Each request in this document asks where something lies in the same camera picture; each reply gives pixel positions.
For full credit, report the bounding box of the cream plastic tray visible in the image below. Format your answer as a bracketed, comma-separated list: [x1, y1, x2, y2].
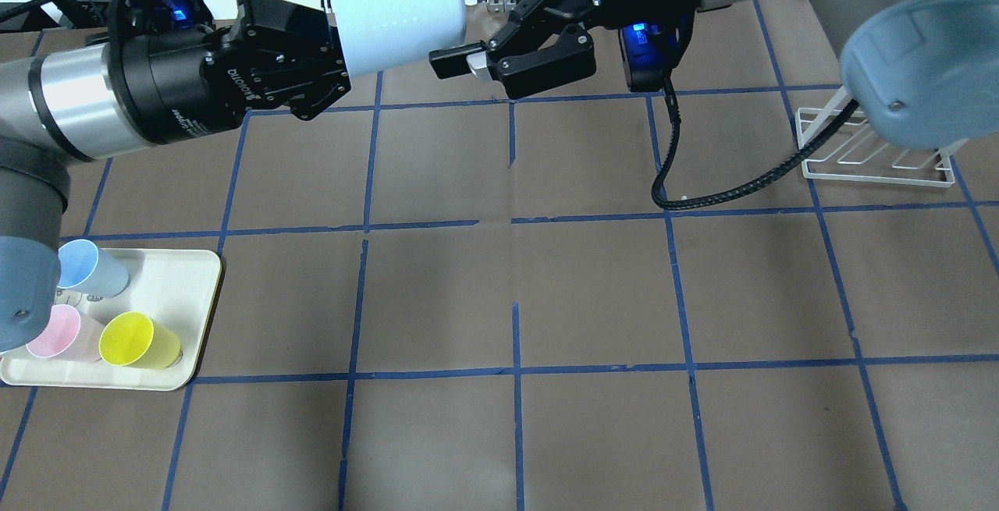
[1, 248, 222, 392]

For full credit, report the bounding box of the black braided cable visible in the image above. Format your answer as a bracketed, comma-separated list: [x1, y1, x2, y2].
[652, 74, 859, 211]

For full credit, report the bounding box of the white wire cup rack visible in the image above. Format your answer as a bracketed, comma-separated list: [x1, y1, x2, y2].
[800, 107, 968, 188]

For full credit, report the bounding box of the yellow plastic cup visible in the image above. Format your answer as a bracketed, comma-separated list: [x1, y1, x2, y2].
[98, 311, 184, 370]

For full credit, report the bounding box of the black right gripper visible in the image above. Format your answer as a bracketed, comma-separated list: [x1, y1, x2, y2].
[428, 0, 697, 100]

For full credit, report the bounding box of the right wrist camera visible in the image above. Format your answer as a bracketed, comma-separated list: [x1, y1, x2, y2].
[617, 11, 695, 93]

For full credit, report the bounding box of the light blue plastic cup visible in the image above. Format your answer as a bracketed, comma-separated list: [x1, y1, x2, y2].
[57, 240, 130, 298]

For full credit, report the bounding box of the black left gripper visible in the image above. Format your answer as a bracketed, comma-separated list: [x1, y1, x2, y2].
[109, 0, 352, 145]

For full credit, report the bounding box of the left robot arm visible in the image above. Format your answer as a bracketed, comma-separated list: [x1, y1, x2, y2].
[1, 0, 352, 351]

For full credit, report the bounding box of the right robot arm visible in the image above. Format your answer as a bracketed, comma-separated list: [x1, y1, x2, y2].
[429, 0, 998, 149]

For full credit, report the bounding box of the pink plastic cup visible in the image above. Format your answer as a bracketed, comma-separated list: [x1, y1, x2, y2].
[27, 304, 105, 363]

